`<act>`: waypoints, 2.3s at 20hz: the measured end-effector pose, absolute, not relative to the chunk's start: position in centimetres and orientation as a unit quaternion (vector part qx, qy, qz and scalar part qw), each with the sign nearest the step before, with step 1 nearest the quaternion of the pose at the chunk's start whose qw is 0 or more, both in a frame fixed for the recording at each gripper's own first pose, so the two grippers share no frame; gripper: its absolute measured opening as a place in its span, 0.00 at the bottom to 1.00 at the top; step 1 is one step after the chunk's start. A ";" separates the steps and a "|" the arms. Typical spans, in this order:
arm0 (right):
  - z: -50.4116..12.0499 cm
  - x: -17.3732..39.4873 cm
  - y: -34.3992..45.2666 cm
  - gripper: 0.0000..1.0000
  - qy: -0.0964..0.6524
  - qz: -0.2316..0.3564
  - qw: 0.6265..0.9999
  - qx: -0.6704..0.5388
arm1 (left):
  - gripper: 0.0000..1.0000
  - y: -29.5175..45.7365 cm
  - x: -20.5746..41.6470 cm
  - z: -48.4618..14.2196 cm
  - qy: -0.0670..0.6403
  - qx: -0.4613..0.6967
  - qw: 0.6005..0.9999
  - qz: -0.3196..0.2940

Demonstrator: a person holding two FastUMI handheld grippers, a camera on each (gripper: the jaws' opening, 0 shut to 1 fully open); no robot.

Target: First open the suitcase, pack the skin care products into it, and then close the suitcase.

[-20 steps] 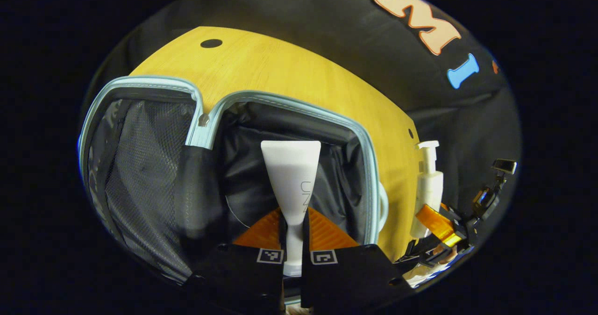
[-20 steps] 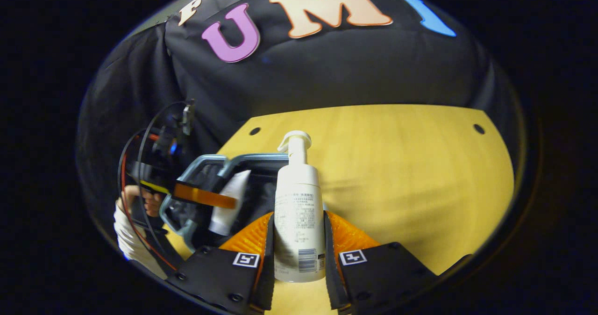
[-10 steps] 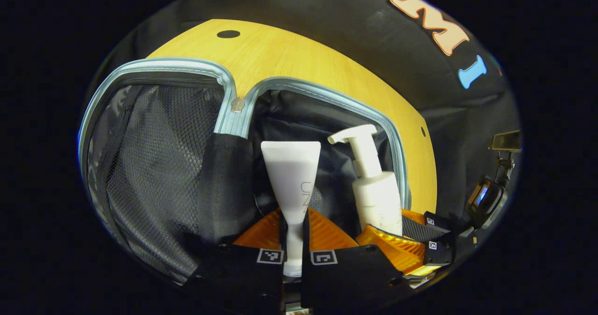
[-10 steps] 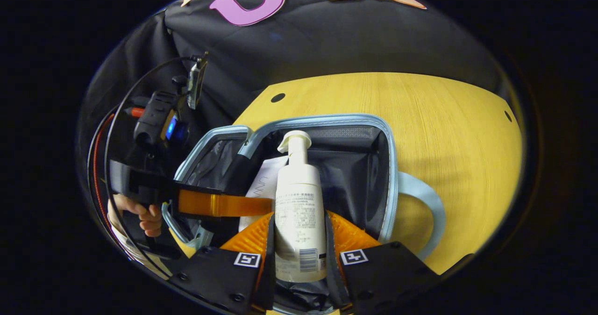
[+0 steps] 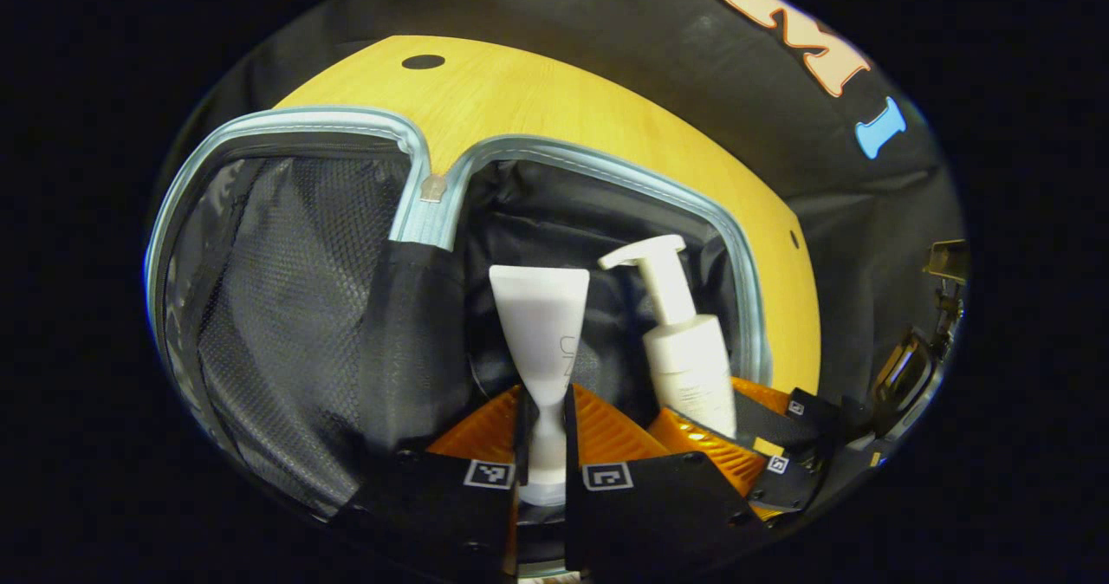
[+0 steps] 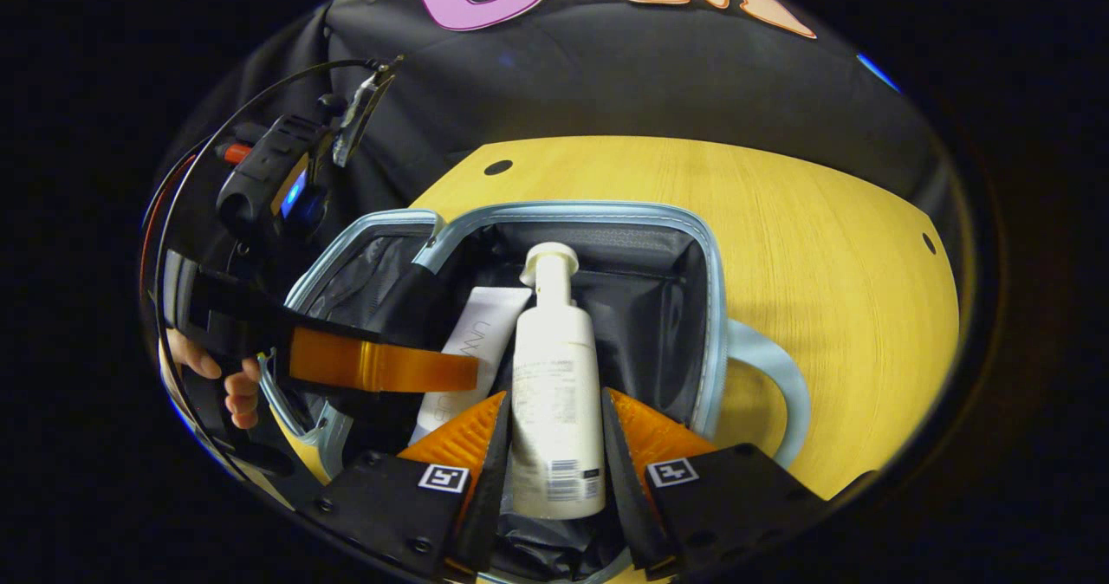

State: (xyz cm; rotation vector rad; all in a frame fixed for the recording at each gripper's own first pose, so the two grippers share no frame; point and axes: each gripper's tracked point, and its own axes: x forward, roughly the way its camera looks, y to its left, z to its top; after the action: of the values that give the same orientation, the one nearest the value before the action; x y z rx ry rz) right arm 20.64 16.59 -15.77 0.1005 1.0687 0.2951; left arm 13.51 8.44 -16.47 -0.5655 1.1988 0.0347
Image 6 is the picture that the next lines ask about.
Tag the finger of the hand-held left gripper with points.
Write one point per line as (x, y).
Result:
(381, 367)
(420, 307)

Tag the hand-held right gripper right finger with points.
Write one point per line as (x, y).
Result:
(628, 489)

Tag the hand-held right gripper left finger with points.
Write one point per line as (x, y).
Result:
(489, 489)

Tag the white squeeze tube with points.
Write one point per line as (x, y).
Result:
(481, 324)

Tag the white pump bottle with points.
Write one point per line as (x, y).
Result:
(554, 376)

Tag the light blue suitcase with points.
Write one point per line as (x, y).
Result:
(667, 307)

